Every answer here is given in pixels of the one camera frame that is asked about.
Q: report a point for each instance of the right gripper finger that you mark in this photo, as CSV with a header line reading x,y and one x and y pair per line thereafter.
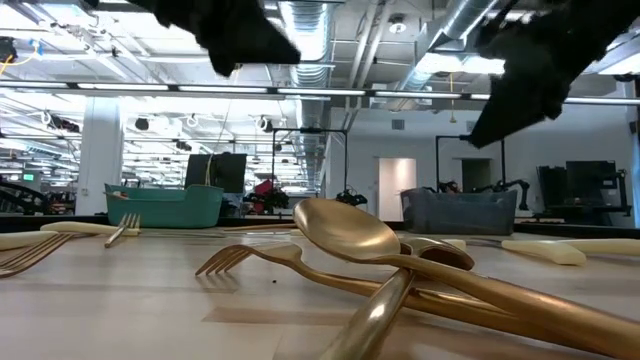
x,y
505,117

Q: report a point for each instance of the gold spoon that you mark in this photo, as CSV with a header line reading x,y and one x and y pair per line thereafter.
x,y
260,227
345,230

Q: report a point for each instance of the gold fork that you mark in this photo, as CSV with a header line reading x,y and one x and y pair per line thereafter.
x,y
120,234
60,240
285,255

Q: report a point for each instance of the black background robot arm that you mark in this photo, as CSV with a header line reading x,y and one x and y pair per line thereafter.
x,y
522,192

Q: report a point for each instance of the black monitor group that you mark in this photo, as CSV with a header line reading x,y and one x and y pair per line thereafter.
x,y
590,180

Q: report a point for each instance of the dark grey plastic bin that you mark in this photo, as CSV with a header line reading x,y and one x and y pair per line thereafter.
x,y
460,215

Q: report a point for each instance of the white door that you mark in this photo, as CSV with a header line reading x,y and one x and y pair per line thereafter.
x,y
397,190

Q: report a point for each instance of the red object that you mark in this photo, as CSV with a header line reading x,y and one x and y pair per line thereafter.
x,y
263,190

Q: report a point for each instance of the white pillar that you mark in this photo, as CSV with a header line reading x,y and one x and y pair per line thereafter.
x,y
100,160

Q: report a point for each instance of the teal plastic bin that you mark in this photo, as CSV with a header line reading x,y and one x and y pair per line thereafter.
x,y
165,210

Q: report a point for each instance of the green exit sign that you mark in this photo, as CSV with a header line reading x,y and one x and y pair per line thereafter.
x,y
28,177

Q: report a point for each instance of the black frame stand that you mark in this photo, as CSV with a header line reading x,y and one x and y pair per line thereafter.
x,y
310,130
450,136

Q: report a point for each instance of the black ceiling camera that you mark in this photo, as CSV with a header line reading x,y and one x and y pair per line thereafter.
x,y
6,50

